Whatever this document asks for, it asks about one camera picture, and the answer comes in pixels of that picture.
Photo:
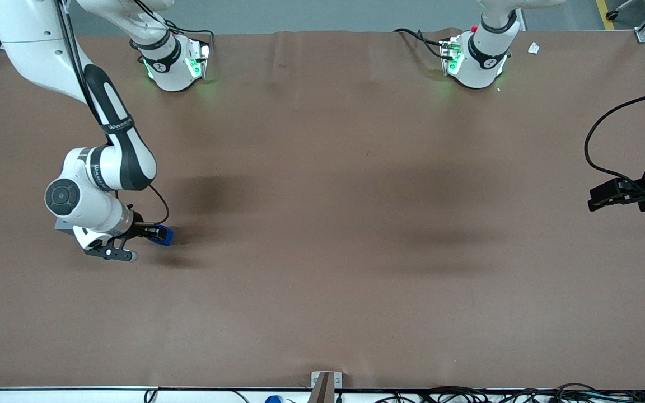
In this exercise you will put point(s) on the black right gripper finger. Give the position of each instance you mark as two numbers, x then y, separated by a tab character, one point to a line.
152	226
153	239

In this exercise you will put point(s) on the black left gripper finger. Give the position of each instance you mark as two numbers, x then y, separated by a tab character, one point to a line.
611	189
613	201

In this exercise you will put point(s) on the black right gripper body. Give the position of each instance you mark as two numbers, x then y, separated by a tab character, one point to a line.
137	219

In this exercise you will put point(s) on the blue plastic part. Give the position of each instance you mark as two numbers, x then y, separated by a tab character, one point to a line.
167	235

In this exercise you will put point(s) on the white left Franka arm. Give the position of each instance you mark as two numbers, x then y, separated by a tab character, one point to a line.
479	70

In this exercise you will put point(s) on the gray square base block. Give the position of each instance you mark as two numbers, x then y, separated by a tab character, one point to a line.
62	225

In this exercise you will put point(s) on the small white paper tag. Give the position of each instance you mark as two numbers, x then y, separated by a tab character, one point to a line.
533	48

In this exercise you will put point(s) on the brown table cover sheet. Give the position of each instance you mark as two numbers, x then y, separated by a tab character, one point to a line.
322	252

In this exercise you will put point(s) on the black caster wheel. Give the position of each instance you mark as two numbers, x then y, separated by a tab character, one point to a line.
612	15

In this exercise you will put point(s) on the blue round cap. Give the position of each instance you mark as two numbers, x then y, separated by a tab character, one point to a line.
272	399

